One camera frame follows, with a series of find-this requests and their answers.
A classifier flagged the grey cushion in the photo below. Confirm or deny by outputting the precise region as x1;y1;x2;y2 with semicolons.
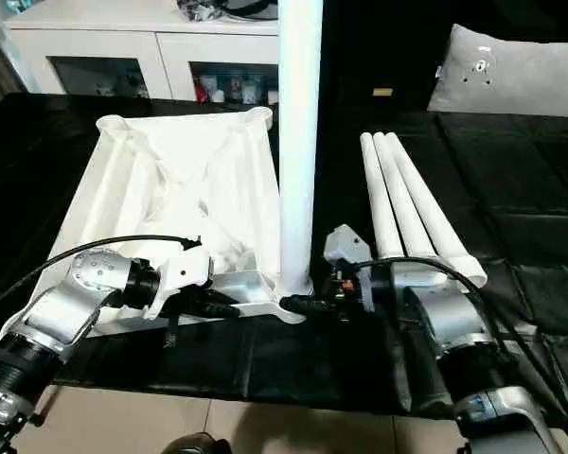
425;23;568;117

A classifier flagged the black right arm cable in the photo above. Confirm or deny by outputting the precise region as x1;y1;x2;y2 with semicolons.
345;254;568;427

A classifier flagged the black cabinet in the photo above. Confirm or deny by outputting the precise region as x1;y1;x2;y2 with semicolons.
319;0;455;113

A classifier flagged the black mat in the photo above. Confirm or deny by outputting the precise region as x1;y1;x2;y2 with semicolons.
0;92;568;420

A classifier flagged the dark robot left foot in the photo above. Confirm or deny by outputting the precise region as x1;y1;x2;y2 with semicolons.
165;432;231;454

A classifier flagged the white cabinet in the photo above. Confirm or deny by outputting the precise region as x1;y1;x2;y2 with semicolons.
4;9;283;103

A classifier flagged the white plastic table leg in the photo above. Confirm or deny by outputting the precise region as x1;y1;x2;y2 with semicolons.
275;0;324;298
372;131;440;260
384;131;488;288
359;132;404;261

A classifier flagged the dark bag on cabinet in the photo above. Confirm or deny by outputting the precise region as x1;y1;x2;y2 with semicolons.
222;0;280;20

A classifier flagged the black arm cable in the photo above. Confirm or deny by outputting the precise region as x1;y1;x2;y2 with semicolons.
345;254;568;427
0;234;204;325

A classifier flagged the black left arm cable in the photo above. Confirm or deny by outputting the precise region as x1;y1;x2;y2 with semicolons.
0;234;204;325

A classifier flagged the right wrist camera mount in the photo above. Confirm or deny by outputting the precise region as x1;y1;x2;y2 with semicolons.
324;224;375;313

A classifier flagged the dark clutter pile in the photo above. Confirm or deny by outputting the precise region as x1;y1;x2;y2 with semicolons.
177;0;223;23

